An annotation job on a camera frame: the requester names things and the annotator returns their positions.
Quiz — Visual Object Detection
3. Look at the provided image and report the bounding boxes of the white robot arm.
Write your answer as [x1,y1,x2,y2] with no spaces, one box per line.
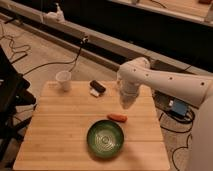
[118,57,213,171]

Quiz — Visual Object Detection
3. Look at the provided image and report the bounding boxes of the black and white eraser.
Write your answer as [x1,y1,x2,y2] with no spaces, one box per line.
[90,80,106,97]

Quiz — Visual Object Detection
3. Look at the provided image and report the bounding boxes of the orange carrot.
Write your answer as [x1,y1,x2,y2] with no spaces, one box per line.
[107,114,127,122]

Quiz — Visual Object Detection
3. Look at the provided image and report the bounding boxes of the white paper cup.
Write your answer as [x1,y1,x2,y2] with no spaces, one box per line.
[56,71,71,91]

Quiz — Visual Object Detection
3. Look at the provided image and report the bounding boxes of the green ceramic bowl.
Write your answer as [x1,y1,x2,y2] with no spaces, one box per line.
[87,120,124,159]

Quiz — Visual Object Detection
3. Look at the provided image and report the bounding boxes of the blue electronic box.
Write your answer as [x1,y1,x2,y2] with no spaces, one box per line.
[171,99,188,117]

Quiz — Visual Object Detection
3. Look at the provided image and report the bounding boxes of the grey metal rail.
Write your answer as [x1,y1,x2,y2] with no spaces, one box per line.
[0,0,213,76]

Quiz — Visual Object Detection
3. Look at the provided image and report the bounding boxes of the black cable on floor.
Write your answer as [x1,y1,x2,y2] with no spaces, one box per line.
[22,37,90,77]

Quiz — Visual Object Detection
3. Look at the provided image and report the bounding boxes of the white object on rail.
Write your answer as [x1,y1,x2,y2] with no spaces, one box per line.
[45,4,65,22]

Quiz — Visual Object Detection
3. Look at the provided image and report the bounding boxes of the black cables by box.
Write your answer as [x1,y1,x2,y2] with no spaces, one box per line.
[157,106,197,168]

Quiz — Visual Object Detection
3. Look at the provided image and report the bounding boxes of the black chair frame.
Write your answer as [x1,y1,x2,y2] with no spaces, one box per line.
[0,46,36,161]

